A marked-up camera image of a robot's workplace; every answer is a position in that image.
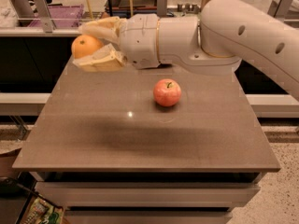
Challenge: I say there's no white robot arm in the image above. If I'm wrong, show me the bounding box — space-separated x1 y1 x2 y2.
76 0 299 100

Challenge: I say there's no purple plastic crate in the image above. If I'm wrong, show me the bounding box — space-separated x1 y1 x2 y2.
29 5 84 29

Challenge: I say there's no red apple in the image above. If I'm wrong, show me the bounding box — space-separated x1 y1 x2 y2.
153 78 181 107

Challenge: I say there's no left metal rail post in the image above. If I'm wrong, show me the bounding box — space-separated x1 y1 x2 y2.
34 0 55 33

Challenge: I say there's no box of snack packets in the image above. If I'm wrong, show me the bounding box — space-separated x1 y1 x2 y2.
17 196 68 224

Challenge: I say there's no white drawer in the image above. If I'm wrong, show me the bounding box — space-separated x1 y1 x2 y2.
36 182 260 208
64 211 232 224

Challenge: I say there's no upper white drawer front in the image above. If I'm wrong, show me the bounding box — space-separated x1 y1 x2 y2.
36 182 260 208

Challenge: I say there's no orange fruit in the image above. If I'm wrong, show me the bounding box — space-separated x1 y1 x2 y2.
71 35 104 59

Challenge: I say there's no right metal rail post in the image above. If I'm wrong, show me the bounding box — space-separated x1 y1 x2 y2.
268 0 299 24

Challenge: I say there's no lower white drawer front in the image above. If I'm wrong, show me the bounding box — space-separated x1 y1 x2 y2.
64 211 232 224

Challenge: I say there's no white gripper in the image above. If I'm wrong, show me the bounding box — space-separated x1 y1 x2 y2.
73 14 160 72

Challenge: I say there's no metal rail post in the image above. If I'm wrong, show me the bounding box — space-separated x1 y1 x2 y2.
268 0 299 24
34 0 55 33
157 0 167 17

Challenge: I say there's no middle metal rail post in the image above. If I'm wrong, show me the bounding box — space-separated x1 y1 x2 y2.
157 0 167 17

